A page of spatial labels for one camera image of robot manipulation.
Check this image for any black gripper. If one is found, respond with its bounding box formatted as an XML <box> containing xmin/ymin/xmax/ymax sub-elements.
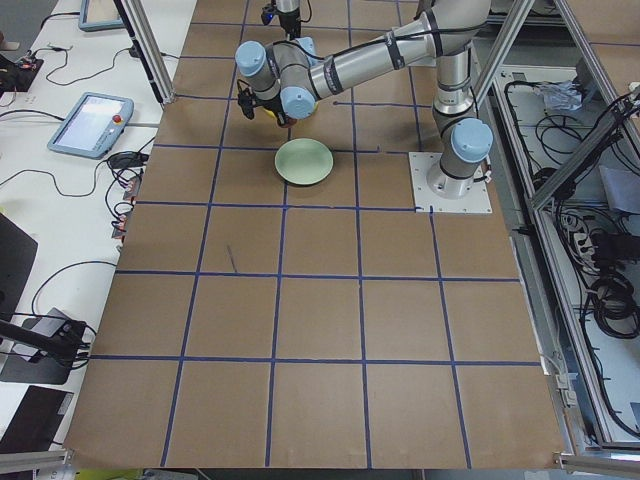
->
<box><xmin>261</xmin><ymin>0</ymin><xmax>302</xmax><ymax>40</ymax></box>
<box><xmin>236</xmin><ymin>82</ymin><xmax>268</xmax><ymax>120</ymax></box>

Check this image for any brown bun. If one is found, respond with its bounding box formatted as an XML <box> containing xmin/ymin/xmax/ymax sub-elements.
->
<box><xmin>279</xmin><ymin>118</ymin><xmax>297</xmax><ymax>128</ymax></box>

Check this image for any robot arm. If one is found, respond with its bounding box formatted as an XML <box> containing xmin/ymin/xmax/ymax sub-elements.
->
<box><xmin>261</xmin><ymin>0</ymin><xmax>303</xmax><ymax>40</ymax></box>
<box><xmin>235</xmin><ymin>1</ymin><xmax>493</xmax><ymax>200</ymax></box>

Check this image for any middle yellow steamer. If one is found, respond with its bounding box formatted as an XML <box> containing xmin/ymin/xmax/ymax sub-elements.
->
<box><xmin>260</xmin><ymin>103</ymin><xmax>319</xmax><ymax>119</ymax></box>

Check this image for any green plate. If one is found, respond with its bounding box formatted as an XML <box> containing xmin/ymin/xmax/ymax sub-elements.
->
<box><xmin>274</xmin><ymin>138</ymin><xmax>334</xmax><ymax>186</ymax></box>

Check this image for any teach pendant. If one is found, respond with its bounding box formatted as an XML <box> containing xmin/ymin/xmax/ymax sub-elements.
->
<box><xmin>47</xmin><ymin>92</ymin><xmax>135</xmax><ymax>159</ymax></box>
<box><xmin>78</xmin><ymin>0</ymin><xmax>125</xmax><ymax>32</ymax></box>

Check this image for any black monitor stand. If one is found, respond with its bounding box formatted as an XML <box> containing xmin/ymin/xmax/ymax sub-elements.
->
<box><xmin>1</xmin><ymin>308</ymin><xmax>96</xmax><ymax>385</ymax></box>

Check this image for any aluminium frame post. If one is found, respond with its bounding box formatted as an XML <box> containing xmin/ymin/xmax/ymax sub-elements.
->
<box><xmin>113</xmin><ymin>0</ymin><xmax>175</xmax><ymax>105</ymax></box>

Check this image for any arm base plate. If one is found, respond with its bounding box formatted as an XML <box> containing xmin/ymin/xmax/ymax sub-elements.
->
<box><xmin>408</xmin><ymin>152</ymin><xmax>493</xmax><ymax>215</ymax></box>

